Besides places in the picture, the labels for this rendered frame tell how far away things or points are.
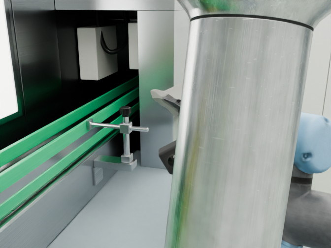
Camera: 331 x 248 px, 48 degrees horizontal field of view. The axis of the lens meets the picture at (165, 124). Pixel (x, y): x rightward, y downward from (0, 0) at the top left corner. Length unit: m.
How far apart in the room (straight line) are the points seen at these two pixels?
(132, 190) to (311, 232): 0.66
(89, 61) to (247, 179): 1.12
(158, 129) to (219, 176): 0.92
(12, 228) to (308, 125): 0.55
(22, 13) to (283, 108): 0.92
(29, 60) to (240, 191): 0.93
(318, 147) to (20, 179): 0.56
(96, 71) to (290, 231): 0.96
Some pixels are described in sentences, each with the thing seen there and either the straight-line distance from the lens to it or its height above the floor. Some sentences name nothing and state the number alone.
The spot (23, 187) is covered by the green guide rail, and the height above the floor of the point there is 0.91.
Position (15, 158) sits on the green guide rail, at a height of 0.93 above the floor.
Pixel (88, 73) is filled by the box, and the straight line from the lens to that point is 1.34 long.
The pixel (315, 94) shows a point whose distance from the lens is 3.92.
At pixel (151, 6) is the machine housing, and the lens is 1.10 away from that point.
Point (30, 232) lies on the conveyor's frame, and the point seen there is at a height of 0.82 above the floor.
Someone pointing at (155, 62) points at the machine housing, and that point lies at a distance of 1.11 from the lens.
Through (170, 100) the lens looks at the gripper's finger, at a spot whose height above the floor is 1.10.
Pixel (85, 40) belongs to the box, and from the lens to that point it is 1.32.
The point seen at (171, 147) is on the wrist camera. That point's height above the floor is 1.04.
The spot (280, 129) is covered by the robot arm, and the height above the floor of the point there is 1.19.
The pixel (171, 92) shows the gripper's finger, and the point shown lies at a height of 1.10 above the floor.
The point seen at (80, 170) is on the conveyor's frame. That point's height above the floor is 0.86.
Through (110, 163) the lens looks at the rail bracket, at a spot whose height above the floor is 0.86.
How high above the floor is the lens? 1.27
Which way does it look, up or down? 19 degrees down
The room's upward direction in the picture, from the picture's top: straight up
